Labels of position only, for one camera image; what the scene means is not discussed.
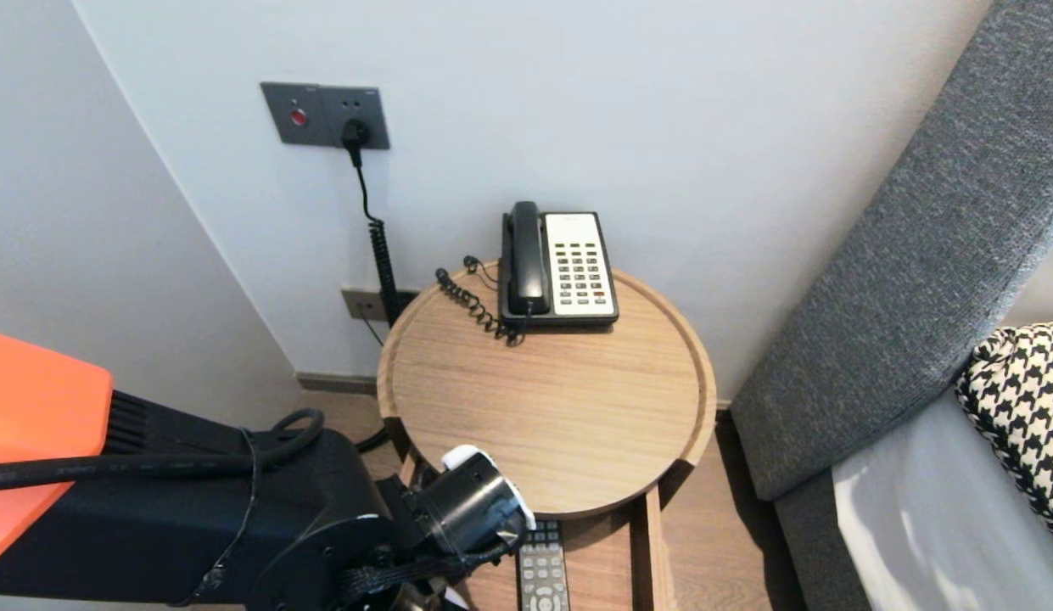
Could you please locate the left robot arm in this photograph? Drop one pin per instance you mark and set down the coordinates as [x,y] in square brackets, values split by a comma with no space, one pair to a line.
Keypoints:
[153,526]

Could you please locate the black telephone handset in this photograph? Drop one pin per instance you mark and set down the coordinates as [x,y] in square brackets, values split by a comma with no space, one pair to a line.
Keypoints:
[524,255]

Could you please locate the black and white desk telephone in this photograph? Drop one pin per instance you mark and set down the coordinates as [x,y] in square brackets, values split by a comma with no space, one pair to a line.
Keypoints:
[581,271]

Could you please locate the round wooden side table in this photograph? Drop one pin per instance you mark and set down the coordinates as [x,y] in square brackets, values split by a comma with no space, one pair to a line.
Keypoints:
[543,407]

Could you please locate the brown baseboard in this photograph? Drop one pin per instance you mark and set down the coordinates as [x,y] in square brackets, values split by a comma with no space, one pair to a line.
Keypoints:
[335,383]

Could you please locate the black power plug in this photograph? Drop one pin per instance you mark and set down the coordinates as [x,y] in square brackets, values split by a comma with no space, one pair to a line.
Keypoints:
[355,134]

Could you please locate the black remote control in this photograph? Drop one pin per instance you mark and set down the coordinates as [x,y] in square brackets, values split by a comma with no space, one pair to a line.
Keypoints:
[543,577]

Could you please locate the gray upholstered headboard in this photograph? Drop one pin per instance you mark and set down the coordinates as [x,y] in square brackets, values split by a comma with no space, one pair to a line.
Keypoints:
[908,280]

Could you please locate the gray bed base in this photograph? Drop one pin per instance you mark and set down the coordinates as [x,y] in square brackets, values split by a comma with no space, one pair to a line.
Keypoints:
[819,560]

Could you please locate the white bed sheet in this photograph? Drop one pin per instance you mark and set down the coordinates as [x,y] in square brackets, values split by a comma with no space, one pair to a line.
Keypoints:
[942,518]

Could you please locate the houndstooth black white pillow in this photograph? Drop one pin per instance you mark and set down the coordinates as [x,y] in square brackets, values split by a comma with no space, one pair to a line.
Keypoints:
[1022,399]

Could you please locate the small low wall socket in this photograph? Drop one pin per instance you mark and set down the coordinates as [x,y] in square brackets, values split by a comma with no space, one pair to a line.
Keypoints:
[362,304]

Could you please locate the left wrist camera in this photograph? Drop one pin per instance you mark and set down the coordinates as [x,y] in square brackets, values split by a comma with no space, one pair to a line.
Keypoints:
[463,458]

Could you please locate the gray wall socket plate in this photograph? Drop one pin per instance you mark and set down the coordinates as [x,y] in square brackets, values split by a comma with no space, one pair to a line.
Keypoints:
[369,106]

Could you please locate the gray wall switch plate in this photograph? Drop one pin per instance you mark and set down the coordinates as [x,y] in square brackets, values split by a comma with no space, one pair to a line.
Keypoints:
[293,113]

